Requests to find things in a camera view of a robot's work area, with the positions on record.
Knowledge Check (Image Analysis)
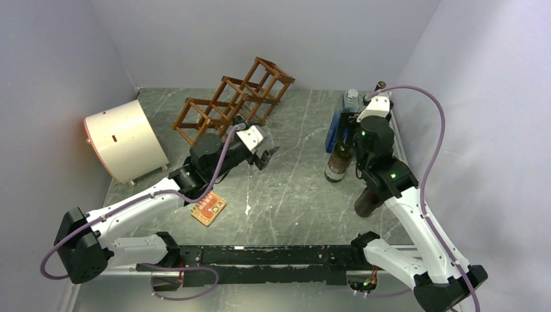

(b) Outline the white cone lamp shade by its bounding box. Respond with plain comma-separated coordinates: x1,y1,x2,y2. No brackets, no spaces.
84,99,169,185

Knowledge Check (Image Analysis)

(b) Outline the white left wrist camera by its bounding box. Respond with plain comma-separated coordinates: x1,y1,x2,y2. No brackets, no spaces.
237,125,266,153

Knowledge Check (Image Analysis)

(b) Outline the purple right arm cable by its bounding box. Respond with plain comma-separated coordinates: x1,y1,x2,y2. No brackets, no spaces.
368,84,481,312

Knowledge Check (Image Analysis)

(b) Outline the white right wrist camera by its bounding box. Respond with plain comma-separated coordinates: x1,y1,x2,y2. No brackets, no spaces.
356,95,391,123

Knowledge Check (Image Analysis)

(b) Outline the brown bottle gold foil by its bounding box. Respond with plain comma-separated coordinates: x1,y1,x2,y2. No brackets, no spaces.
353,187,384,218

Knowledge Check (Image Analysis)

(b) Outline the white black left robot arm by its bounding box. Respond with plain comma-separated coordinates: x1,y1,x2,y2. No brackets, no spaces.
40,122,279,284

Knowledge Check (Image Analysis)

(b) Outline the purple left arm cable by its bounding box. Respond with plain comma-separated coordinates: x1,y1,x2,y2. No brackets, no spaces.
40,123,246,281

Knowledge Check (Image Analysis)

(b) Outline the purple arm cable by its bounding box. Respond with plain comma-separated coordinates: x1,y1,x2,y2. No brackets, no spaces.
368,84,481,312
40,123,246,281

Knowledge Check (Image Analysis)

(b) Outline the green bottle silver cap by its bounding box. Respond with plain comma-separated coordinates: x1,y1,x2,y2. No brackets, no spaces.
324,141,355,183

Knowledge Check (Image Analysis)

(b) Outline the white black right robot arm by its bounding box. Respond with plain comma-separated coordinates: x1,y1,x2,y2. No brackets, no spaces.
350,116,488,311

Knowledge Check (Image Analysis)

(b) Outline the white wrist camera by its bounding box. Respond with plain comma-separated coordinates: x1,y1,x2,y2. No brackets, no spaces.
237,125,266,153
356,95,391,123

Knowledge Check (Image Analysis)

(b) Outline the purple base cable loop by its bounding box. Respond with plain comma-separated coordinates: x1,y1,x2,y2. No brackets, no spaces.
137,263,219,302

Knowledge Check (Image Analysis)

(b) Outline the blue clear plastic bottle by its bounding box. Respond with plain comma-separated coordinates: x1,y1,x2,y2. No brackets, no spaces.
325,89,363,153

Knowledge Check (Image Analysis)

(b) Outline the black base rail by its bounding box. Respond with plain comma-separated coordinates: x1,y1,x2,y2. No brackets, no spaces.
136,244,373,287

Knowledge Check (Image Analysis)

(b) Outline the brown wooden wine rack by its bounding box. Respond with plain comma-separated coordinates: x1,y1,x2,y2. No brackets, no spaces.
172,57,296,146

